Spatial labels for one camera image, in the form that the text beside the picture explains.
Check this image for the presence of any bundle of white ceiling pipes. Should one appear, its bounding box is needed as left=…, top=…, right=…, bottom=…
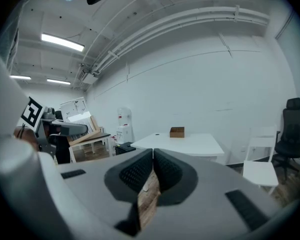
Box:
left=78, top=5, right=271, bottom=85

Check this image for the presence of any person's left forearm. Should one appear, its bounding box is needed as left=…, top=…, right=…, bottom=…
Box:
left=13, top=127, right=40, bottom=152

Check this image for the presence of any brown cardboard box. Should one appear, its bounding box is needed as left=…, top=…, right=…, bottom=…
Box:
left=169, top=126, right=186, bottom=139

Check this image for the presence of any white wooden chair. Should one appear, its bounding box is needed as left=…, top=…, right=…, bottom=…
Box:
left=242, top=125, right=280, bottom=196

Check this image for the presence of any white poster board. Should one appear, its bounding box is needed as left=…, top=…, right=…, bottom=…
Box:
left=59, top=96, right=89, bottom=123

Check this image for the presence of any wooden picture frame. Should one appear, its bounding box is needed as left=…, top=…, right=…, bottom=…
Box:
left=66, top=115, right=104, bottom=146

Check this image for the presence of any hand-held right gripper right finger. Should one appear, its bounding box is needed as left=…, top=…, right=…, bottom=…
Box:
left=139, top=148, right=284, bottom=240

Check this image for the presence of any white water dispenser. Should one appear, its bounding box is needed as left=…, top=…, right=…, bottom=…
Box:
left=115, top=106, right=133, bottom=145

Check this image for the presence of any white ceiling air unit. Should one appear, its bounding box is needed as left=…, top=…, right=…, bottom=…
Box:
left=78, top=68, right=99, bottom=86

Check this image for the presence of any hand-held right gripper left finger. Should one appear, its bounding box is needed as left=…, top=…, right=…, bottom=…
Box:
left=38, top=148, right=154, bottom=240

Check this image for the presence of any black box on floor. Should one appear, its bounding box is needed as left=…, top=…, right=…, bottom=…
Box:
left=114, top=141, right=137, bottom=156

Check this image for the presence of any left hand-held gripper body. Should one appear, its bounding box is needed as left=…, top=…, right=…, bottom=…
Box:
left=16, top=96, right=64, bottom=160

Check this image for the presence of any person's white top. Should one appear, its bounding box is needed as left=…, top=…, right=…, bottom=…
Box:
left=0, top=0, right=73, bottom=240

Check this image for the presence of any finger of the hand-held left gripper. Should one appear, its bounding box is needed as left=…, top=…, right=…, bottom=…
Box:
left=52, top=122, right=89, bottom=137

